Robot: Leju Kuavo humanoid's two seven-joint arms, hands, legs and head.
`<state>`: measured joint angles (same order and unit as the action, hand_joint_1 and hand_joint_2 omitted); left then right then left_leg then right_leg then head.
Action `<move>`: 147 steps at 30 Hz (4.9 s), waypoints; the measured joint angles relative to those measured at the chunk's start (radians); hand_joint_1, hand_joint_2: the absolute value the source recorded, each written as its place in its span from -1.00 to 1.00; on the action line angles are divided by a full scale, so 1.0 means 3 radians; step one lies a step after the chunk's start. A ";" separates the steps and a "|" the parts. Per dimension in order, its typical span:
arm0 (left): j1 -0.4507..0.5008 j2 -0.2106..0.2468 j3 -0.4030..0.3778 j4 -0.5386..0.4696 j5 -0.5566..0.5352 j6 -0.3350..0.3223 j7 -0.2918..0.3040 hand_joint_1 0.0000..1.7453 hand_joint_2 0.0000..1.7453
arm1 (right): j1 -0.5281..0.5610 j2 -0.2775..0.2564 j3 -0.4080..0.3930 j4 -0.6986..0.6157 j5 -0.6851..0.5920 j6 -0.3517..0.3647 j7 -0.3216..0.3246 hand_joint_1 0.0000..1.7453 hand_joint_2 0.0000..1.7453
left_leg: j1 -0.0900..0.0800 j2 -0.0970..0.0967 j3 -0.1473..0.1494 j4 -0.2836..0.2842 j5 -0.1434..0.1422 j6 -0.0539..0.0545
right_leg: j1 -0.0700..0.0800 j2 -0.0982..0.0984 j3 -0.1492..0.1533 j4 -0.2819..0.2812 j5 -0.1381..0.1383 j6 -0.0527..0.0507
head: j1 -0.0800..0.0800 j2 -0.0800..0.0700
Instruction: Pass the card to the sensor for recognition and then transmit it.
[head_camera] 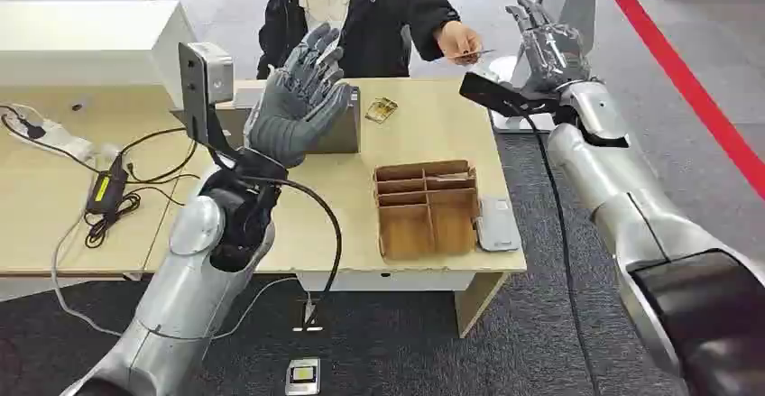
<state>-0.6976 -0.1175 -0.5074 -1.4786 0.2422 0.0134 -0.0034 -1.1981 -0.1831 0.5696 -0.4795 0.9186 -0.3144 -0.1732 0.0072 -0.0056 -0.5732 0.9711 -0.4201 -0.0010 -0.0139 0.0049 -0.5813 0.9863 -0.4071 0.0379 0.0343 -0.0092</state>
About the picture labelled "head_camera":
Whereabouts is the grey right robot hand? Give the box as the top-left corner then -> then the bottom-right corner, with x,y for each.
506,0 -> 594,95

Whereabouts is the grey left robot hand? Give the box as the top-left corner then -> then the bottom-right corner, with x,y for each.
244,23 -> 356,170

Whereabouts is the person's hand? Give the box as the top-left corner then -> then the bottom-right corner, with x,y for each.
433,20 -> 484,67

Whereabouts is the thin card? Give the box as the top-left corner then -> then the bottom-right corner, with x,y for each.
447,49 -> 496,63

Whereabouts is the grey card reader box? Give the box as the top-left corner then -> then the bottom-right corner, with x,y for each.
215,85 -> 362,156

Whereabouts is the person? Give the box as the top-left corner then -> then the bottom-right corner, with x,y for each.
256,0 -> 485,80

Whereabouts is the gold patterned card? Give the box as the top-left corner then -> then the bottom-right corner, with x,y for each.
364,97 -> 400,124

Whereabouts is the pale wooden desk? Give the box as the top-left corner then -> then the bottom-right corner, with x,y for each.
0,78 -> 529,339

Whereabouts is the red barrier tape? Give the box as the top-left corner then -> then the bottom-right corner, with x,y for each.
596,0 -> 765,201

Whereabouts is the wooden card box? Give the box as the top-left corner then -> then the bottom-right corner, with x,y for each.
373,159 -> 483,262

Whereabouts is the grey phone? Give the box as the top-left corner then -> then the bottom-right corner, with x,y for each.
475,196 -> 523,254

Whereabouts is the black power adapter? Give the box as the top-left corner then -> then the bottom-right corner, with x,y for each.
84,153 -> 130,216

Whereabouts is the white cabinet box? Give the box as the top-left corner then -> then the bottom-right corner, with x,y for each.
0,0 -> 199,111

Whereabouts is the white power strip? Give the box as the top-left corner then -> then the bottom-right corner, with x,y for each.
0,103 -> 96,162

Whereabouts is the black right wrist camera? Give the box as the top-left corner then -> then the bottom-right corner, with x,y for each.
458,70 -> 561,121

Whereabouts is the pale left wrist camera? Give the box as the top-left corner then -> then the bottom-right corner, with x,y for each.
178,41 -> 235,146

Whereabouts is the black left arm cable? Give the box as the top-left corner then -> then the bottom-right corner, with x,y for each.
237,174 -> 345,326

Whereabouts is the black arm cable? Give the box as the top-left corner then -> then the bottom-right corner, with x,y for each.
508,103 -> 601,396
237,174 -> 345,326

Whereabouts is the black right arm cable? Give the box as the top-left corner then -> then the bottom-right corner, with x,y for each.
508,103 -> 601,396

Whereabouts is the black adapter cable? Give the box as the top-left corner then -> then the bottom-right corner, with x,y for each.
0,112 -> 201,250

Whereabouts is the small white floor bracket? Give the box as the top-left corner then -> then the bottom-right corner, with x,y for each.
291,299 -> 325,334

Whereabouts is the white cable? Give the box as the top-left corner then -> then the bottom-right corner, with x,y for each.
50,171 -> 300,343

